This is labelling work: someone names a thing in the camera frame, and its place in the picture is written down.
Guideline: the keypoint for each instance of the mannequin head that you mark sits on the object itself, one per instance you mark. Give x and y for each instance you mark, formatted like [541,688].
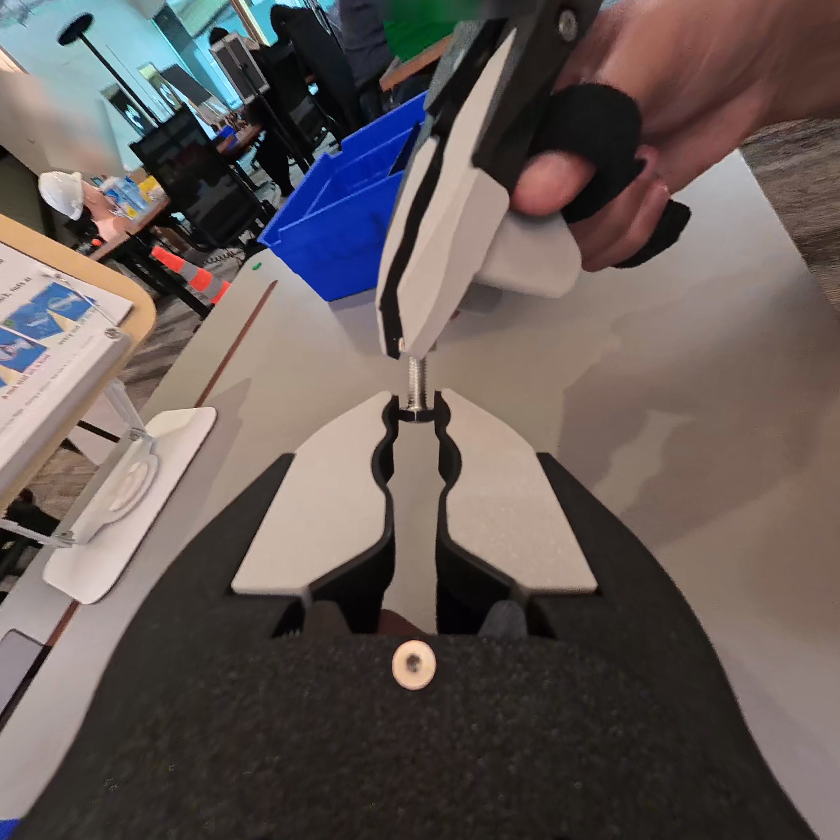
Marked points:
[98,213]

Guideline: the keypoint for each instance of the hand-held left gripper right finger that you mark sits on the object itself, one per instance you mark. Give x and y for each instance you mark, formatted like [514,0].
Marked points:
[518,512]

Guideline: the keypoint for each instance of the small display on pole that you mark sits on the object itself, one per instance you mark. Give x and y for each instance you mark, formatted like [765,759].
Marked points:
[236,65]

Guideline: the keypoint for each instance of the black floor lamp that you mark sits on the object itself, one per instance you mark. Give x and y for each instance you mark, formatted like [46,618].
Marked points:
[105,65]

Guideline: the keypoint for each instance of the silver bolt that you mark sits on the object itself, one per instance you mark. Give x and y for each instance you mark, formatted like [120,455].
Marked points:
[417,387]

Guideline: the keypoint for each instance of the orange traffic cone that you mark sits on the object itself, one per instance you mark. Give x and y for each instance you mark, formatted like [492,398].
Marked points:
[197,275]

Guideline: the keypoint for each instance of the document stand with wooden board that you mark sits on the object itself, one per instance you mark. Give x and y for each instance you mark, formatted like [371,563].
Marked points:
[131,499]

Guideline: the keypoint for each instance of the black office chair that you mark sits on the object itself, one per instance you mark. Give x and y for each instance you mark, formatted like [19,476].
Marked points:
[197,184]

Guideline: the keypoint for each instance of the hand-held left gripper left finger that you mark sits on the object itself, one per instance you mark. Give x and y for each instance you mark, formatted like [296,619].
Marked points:
[315,512]

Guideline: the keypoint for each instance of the black bin divider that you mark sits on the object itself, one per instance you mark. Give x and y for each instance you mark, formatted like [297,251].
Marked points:
[403,161]

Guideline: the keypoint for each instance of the person's right hand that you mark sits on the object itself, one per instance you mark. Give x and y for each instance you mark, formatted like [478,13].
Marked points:
[709,79]

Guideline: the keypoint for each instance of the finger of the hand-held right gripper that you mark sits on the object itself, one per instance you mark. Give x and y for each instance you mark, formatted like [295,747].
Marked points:
[397,249]
[453,229]

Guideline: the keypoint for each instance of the stack of green bins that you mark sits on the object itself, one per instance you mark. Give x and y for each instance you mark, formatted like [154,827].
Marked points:
[413,29]

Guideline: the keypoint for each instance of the white wipes canister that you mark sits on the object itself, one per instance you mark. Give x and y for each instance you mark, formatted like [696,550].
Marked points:
[121,193]

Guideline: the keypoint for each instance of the printed instruction sheet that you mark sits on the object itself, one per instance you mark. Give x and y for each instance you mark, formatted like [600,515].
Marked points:
[52,341]

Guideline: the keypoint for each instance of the white hard hat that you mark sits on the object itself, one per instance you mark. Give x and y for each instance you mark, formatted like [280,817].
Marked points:
[62,193]

